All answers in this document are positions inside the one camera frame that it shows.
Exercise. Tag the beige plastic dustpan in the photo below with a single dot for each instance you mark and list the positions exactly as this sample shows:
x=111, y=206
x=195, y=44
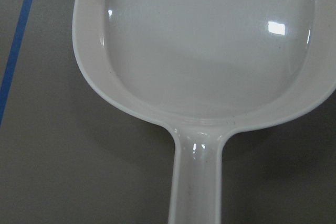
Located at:
x=206, y=70

